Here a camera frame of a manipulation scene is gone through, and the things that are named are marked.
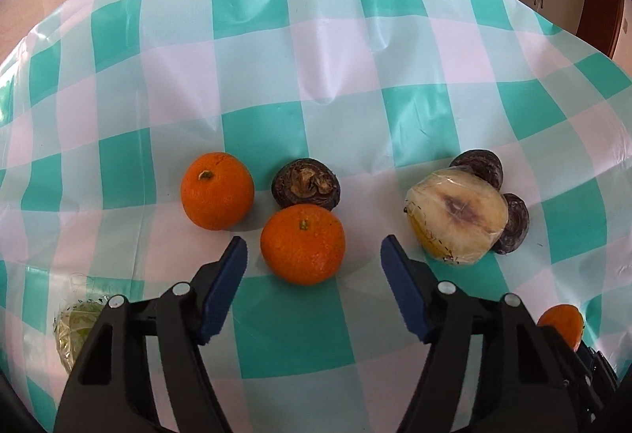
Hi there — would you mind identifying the plastic-wrapped green fruit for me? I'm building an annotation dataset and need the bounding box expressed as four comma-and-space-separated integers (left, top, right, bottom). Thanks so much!
52, 273, 107, 375

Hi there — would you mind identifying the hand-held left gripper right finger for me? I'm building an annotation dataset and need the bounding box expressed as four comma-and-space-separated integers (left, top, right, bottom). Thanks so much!
380, 234, 609, 433

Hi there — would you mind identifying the teal white checkered tablecloth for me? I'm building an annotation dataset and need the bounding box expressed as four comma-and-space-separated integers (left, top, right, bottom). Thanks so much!
0, 0, 632, 433

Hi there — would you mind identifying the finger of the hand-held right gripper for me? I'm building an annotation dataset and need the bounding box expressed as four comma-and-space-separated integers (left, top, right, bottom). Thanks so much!
575, 340, 620, 409

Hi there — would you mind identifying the orange mandarin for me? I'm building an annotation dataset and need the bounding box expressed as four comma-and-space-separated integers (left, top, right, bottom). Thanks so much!
536, 303, 585, 353
180, 151, 256, 232
260, 204, 346, 286

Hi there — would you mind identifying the brown wooden door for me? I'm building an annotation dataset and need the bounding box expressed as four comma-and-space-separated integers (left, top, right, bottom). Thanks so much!
574, 0, 628, 61

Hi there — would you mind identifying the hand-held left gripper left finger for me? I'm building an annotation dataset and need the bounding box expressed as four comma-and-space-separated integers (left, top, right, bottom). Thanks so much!
53, 235, 248, 433

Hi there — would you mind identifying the plastic-wrapped cut yellow fruit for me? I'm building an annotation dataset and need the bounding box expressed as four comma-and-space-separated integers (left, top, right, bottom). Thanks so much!
405, 168, 510, 266

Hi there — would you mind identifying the dark brown water chestnut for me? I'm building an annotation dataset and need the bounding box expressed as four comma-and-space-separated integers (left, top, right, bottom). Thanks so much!
449, 149, 504, 192
492, 193, 530, 256
271, 158, 342, 211

